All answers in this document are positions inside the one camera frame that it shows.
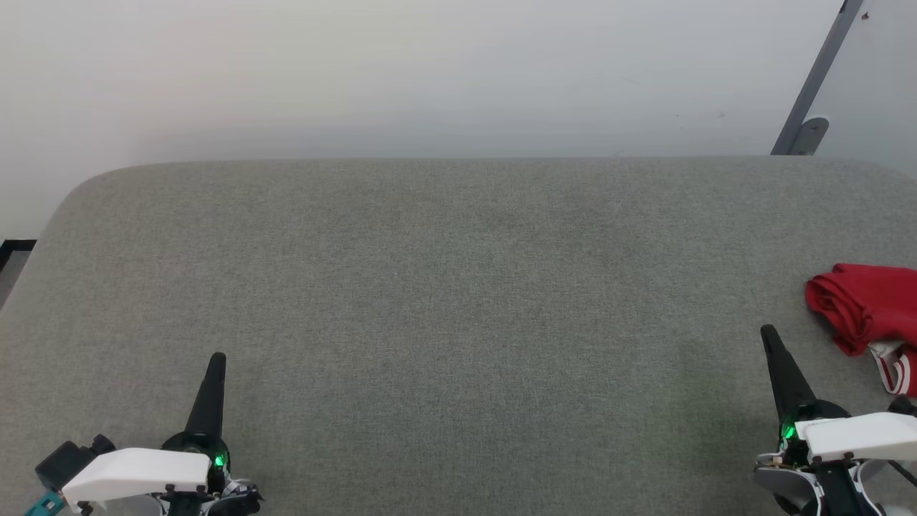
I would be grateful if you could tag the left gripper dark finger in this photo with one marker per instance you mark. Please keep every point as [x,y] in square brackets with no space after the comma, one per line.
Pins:
[209,401]

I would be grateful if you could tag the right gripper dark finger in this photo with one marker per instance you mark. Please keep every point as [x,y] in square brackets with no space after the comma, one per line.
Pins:
[788,380]

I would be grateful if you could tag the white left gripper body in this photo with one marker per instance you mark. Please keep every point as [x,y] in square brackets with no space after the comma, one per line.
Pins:
[136,469]

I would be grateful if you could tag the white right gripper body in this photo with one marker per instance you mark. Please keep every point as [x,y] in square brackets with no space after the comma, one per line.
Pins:
[867,433]

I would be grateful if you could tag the red basketball jersey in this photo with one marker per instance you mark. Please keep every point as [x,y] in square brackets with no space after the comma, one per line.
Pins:
[874,304]

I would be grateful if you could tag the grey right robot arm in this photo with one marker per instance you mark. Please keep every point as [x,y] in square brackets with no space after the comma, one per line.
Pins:
[788,487]

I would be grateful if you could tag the grey fabric sofa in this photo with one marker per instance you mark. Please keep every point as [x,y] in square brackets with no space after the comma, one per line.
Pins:
[430,322]

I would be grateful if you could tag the black framed panel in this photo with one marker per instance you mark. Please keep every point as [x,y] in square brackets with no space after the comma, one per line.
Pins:
[14,247]

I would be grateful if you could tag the grey metal bar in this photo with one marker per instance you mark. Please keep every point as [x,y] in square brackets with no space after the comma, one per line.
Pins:
[813,86]

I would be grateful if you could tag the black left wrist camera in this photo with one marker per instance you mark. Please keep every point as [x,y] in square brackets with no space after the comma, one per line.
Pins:
[64,459]

